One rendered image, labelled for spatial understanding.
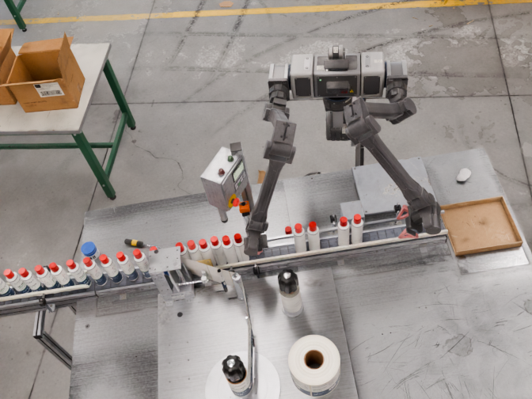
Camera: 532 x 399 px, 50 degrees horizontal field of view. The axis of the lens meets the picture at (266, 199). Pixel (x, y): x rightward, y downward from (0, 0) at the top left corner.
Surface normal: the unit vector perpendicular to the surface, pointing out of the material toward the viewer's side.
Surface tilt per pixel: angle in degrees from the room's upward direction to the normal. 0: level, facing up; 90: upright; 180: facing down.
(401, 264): 0
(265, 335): 0
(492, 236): 0
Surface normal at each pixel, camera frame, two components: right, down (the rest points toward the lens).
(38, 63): -0.02, 0.80
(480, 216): -0.11, -0.58
